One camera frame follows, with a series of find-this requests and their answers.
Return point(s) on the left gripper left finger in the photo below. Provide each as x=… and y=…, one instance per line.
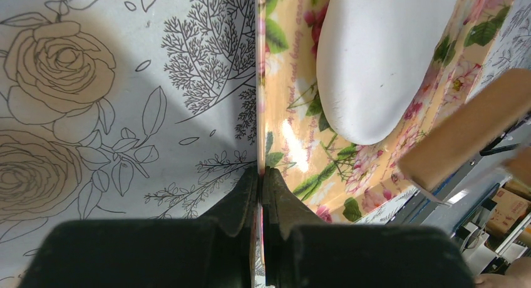
x=214, y=250

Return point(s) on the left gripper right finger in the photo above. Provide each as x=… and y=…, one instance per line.
x=302, y=250

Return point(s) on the floral cutting board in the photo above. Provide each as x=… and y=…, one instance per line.
x=343, y=182

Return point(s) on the wooden double-ended roller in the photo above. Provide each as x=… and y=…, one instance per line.
x=467, y=131

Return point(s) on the white dough ball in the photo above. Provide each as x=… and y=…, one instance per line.
x=371, y=59

